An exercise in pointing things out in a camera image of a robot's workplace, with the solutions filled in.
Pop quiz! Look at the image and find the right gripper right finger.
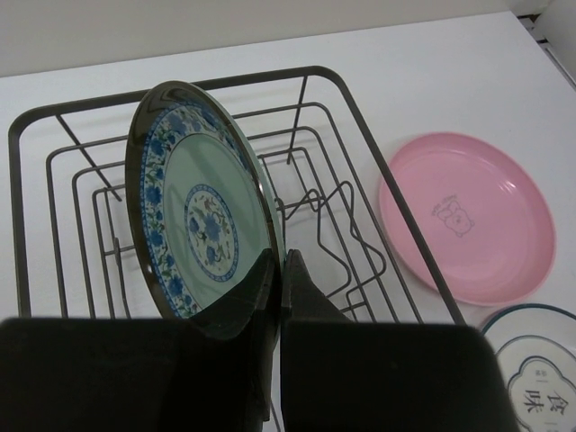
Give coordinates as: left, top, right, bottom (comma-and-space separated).
280, 250, 517, 431

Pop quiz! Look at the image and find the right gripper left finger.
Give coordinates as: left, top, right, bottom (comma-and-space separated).
1, 250, 277, 431

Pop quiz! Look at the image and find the aluminium right side rail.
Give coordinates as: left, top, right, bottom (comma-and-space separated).
517, 14, 575, 88

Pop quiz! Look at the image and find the dark wire dish rack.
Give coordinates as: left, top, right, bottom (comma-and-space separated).
8, 66, 465, 325

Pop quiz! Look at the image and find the white plate dark rim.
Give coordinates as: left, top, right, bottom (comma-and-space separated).
481, 303, 575, 431

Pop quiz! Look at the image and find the blue floral green plate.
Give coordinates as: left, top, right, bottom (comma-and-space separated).
125, 81, 286, 339

